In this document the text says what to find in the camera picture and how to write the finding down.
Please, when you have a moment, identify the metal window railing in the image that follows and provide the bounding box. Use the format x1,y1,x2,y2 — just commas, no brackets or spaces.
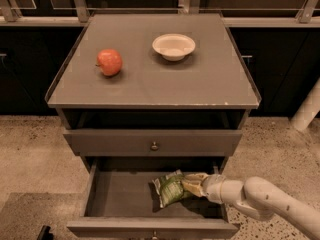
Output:
0,0,320,28

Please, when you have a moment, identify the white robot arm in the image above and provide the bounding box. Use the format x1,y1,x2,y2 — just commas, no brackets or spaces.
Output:
184,85,320,240

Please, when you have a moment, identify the black object on floor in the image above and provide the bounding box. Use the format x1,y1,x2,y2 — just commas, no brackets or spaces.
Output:
37,225,54,240

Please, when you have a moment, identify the open middle grey drawer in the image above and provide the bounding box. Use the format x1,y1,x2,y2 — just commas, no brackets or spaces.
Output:
67,157,239,240

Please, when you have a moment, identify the green jalapeno chip bag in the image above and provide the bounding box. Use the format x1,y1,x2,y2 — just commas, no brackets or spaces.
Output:
152,170,192,208

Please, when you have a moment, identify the grey drawer cabinet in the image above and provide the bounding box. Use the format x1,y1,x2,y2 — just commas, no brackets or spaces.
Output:
44,13,262,240

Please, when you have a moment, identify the top grey drawer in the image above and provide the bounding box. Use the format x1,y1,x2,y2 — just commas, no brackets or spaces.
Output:
63,129,242,157

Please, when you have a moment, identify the white paper bowl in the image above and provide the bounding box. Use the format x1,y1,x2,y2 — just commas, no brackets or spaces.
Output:
152,34,196,61

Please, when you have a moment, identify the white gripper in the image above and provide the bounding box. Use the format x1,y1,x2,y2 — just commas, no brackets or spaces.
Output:
181,173,225,204

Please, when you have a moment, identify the red apple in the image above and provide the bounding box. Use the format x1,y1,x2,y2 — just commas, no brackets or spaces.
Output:
96,49,123,77

